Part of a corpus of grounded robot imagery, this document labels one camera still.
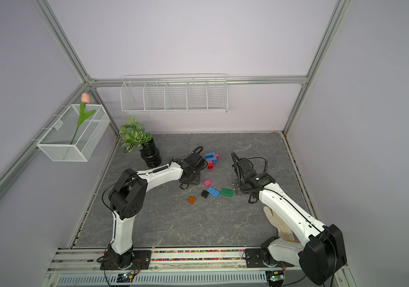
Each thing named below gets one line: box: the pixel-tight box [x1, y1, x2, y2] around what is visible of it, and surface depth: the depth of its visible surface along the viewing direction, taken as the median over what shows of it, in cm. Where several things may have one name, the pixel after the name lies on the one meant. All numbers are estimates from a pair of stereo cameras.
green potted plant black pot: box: [118, 115, 162, 169], surface depth 88 cm
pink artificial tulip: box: [69, 92, 96, 145], surface depth 82 cm
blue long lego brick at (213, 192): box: [206, 186, 221, 199], surface depth 93 cm
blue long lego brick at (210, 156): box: [204, 151, 218, 164], surface depth 107 cm
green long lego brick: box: [220, 187, 234, 198], surface depth 94 cm
